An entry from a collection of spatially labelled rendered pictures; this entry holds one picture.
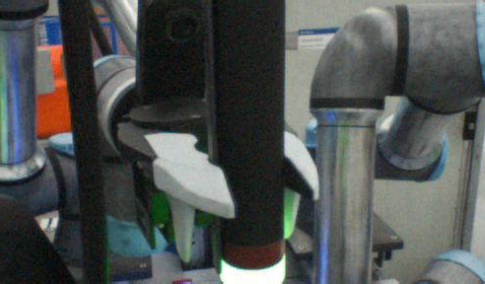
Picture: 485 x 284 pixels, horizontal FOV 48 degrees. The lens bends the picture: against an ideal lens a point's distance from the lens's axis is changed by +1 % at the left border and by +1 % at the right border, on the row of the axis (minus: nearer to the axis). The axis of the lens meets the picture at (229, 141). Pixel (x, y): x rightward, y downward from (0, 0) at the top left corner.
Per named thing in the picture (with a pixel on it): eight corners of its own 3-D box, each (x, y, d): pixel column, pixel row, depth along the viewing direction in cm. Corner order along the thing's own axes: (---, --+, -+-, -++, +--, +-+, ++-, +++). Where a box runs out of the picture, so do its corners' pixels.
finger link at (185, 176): (241, 304, 25) (201, 220, 33) (237, 183, 23) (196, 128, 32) (173, 317, 24) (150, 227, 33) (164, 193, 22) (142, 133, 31)
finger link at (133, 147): (217, 181, 28) (187, 136, 36) (215, 150, 28) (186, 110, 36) (125, 193, 27) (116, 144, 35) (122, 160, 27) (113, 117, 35)
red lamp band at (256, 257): (256, 277, 26) (255, 253, 25) (206, 253, 28) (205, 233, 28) (297, 249, 28) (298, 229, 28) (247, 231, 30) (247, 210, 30)
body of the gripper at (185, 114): (262, 230, 36) (200, 173, 46) (260, 103, 33) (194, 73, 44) (149, 255, 33) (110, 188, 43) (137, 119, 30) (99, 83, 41)
